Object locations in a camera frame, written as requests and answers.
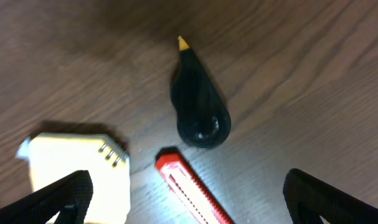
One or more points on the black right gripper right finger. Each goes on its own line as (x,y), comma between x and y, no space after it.
(310,200)

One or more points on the red utility knife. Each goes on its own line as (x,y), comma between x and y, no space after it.
(189,188)

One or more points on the yellow sticky note pad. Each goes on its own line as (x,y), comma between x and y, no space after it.
(52,156)

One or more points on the black teardrop tape measure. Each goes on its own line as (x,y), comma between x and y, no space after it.
(203,121)

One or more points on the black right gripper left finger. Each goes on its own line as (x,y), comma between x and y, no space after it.
(67,200)

